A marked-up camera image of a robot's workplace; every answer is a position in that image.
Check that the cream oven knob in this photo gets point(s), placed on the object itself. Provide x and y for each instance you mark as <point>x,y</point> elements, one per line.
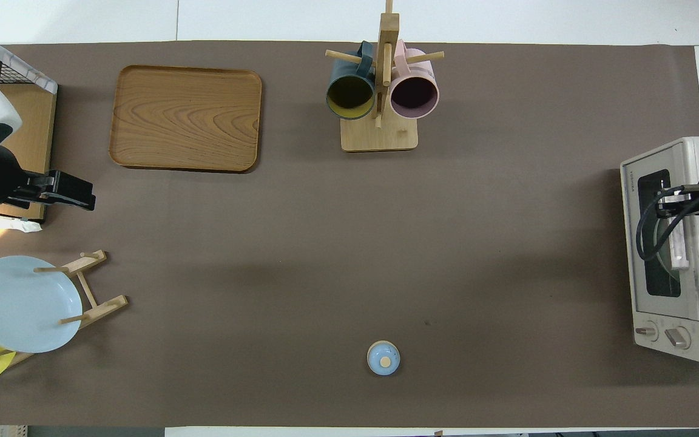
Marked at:
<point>678,337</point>
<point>647,331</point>

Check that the wooden plate rack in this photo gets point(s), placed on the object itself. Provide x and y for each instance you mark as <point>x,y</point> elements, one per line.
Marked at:
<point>104,306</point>

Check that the light blue plate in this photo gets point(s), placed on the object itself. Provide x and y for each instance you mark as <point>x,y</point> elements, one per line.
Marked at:
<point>19,303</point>

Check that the wooden serving tray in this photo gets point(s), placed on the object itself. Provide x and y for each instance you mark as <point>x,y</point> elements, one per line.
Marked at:
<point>185,118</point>

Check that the pink mug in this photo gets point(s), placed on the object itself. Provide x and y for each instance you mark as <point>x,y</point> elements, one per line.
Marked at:
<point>415,91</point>

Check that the brown table mat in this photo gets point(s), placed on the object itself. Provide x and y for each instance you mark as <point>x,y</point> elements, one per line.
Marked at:
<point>349,243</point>

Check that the dark blue mug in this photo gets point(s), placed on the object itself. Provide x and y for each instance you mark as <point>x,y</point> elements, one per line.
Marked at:
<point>350,94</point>

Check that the wooden mug tree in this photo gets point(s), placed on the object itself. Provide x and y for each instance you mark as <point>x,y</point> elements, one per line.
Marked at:
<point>380,136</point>

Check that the small blue call bell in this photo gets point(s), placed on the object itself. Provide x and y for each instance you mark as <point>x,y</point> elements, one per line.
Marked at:
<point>383,358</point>

